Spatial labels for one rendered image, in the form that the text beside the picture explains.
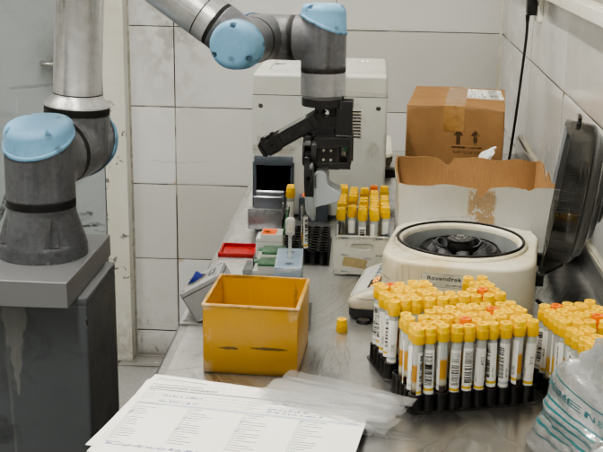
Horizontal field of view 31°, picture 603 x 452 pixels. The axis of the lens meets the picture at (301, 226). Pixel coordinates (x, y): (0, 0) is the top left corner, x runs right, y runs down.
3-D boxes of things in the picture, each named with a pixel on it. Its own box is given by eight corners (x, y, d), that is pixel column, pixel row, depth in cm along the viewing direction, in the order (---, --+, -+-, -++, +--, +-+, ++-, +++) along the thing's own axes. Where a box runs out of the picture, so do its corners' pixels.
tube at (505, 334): (507, 404, 141) (511, 325, 138) (493, 402, 142) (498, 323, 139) (509, 398, 142) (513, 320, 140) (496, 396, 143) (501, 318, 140)
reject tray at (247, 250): (222, 246, 208) (222, 242, 208) (258, 247, 207) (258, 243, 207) (217, 256, 201) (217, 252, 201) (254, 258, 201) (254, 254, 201)
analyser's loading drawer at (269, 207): (258, 202, 232) (258, 178, 231) (290, 203, 232) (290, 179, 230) (248, 229, 212) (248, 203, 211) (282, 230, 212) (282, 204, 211)
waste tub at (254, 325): (220, 336, 163) (219, 273, 160) (310, 342, 161) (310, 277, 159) (201, 372, 150) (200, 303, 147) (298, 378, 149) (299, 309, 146)
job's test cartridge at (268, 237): (258, 262, 194) (258, 227, 192) (284, 263, 194) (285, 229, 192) (255, 269, 190) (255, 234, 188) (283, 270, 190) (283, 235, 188)
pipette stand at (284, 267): (267, 307, 176) (268, 247, 173) (311, 308, 175) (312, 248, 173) (264, 330, 166) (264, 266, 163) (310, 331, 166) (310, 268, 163)
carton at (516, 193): (391, 226, 223) (394, 153, 219) (534, 230, 221) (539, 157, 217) (392, 263, 199) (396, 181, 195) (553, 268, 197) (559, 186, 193)
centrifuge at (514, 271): (367, 279, 190) (369, 210, 187) (541, 293, 184) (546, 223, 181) (341, 326, 168) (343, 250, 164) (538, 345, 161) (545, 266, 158)
